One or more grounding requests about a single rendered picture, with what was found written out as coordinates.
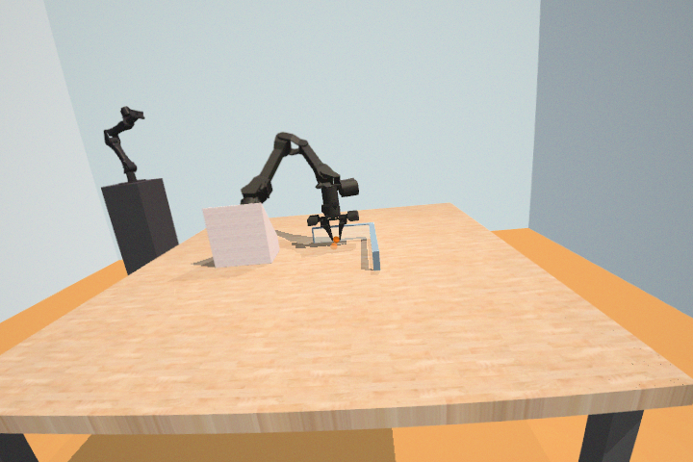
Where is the clear l-shaped low wall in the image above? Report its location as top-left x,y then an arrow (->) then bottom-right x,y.
313,225 -> 371,244

